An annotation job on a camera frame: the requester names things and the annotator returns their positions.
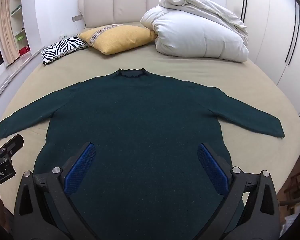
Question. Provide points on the white wardrobe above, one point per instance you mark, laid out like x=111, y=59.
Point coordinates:
x=265, y=30

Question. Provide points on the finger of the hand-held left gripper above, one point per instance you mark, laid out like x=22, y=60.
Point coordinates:
x=13, y=143

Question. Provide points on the beige folded blanket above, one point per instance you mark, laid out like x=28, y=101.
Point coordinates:
x=202, y=3

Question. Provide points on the white folded duvet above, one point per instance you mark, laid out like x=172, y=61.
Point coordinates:
x=197, y=35

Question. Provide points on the cream padded headboard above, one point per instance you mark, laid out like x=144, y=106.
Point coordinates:
x=130, y=5

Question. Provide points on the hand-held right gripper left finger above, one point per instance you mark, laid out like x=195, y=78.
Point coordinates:
x=81, y=170

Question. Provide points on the dark green sweater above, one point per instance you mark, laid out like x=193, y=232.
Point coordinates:
x=140, y=120

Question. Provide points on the silver wall switch plate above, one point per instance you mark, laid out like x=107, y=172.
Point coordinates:
x=77, y=18

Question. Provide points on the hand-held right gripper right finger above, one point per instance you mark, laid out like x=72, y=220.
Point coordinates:
x=212, y=170

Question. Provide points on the bed with beige sheet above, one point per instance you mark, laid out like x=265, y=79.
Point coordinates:
x=215, y=67

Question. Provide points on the grey window ledge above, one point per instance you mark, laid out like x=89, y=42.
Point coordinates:
x=12, y=72

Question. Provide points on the beige striped curtain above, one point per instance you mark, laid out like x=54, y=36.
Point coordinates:
x=6, y=30

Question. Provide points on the white wall shelf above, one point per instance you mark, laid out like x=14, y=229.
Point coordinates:
x=18, y=25

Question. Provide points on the wooden furniture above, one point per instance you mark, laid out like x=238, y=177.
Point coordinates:
x=296, y=187

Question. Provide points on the zebra print pillow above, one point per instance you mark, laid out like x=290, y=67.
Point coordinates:
x=62, y=47

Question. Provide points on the yellow pillow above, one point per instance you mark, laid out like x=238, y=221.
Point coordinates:
x=120, y=38

